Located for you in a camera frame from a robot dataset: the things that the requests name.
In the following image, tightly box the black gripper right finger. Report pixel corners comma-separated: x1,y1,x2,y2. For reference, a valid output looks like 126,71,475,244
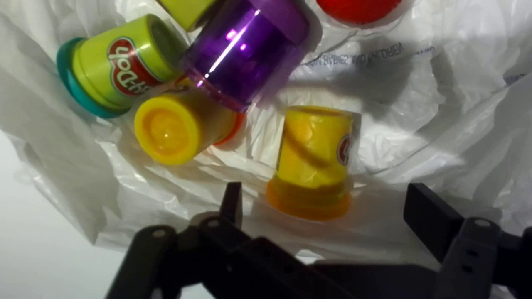
402,181,532,299

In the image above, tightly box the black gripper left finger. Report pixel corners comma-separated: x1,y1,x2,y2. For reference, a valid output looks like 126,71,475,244
104,181,355,299

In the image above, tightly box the yellow play-doh tub orange lid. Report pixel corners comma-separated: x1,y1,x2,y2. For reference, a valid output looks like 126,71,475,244
264,104,362,222
131,89,247,169

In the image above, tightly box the purple transparent container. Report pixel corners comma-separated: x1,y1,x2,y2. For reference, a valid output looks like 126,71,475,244
179,0,312,113

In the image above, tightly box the white clear plastic bowl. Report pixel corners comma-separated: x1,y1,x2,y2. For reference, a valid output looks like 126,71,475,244
0,0,532,299

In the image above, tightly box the yellow play-doh tub green lid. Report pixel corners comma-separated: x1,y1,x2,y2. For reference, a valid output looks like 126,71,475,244
55,13,189,121

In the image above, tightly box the play-doh tub pink lid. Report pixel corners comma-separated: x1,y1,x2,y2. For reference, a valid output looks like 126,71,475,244
156,0,219,33

